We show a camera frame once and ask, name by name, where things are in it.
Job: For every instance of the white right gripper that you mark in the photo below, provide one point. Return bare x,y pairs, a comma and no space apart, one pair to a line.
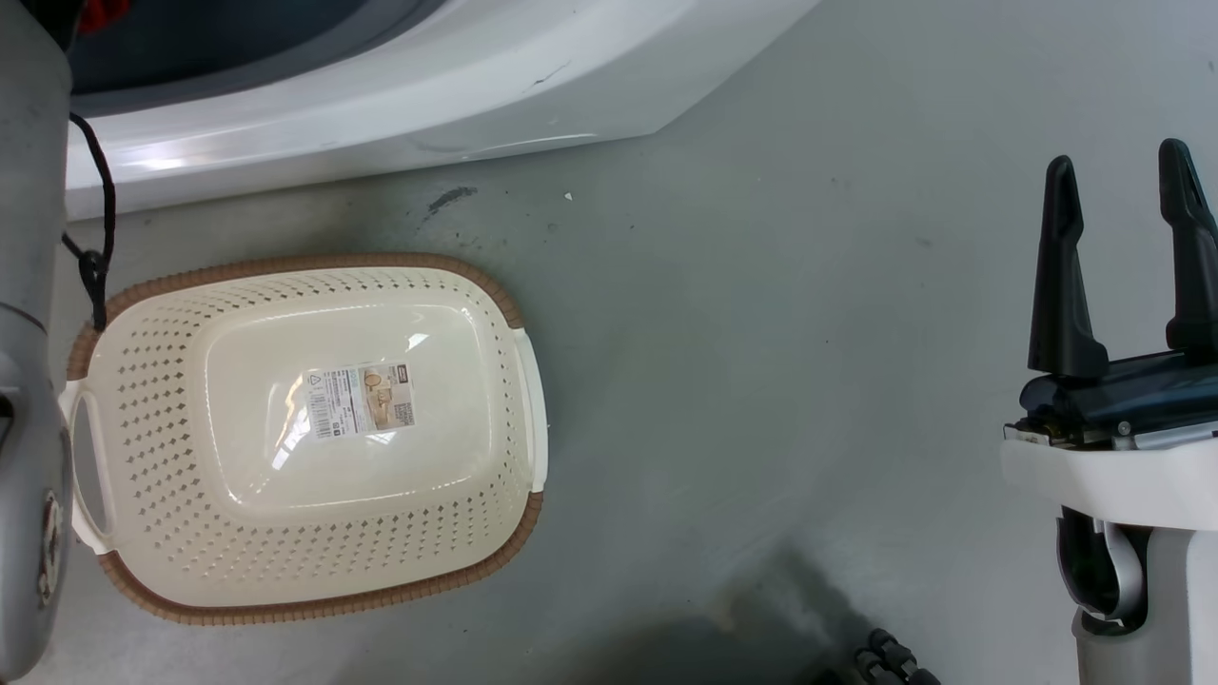
1123,447

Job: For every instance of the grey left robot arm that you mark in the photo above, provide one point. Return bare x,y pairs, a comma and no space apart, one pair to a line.
29,333

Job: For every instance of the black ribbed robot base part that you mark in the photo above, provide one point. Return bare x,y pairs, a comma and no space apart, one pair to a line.
890,661

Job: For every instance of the paper product label sticker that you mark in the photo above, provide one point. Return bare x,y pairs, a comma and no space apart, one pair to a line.
360,401

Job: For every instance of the cream perforated laundry basket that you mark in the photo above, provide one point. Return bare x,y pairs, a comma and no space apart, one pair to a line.
314,533

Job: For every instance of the red garment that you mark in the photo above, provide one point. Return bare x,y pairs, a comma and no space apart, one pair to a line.
103,13

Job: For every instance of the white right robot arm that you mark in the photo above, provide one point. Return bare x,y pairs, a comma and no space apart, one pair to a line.
1142,599

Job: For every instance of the white washing machine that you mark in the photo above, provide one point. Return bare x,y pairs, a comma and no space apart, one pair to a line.
400,76

